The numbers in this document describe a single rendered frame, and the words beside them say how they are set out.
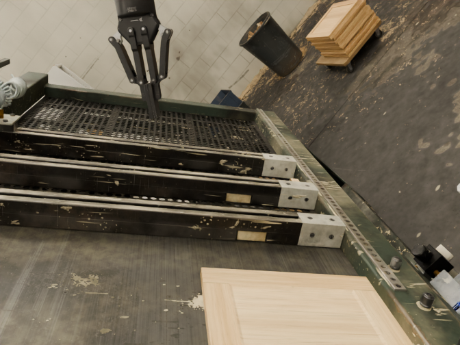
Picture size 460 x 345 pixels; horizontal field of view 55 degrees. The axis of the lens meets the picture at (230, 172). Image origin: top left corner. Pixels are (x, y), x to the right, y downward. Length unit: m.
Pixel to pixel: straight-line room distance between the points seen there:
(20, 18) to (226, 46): 2.61
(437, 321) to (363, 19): 3.43
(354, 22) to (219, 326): 3.55
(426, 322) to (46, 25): 5.71
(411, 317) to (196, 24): 5.55
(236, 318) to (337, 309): 0.23
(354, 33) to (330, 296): 3.33
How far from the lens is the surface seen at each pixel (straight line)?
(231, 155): 1.62
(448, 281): 1.23
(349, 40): 4.14
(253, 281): 1.02
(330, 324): 0.97
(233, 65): 6.34
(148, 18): 0.91
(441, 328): 1.03
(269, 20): 5.29
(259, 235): 1.20
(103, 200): 1.17
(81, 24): 6.16
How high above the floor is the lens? 1.66
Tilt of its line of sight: 20 degrees down
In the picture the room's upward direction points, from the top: 52 degrees counter-clockwise
